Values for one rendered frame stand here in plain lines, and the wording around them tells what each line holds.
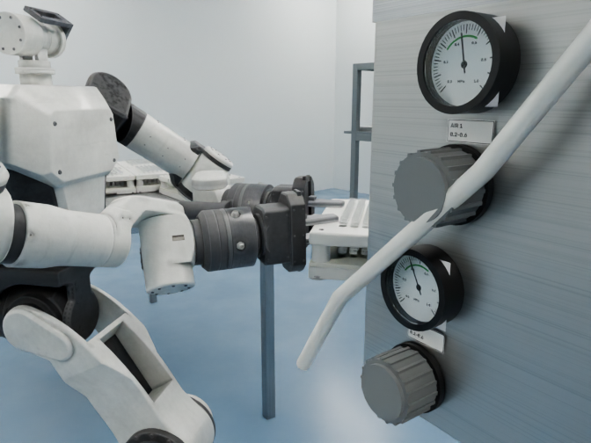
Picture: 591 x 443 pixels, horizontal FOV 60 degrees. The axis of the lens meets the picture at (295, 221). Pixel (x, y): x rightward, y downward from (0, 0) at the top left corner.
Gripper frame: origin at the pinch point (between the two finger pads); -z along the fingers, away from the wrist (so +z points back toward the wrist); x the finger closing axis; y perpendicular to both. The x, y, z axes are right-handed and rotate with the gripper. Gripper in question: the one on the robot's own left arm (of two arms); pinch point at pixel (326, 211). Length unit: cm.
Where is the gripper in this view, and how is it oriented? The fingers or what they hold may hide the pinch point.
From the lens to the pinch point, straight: 90.3
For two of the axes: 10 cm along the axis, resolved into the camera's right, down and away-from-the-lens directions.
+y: -3.4, 2.3, -9.1
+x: 0.2, 9.7, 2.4
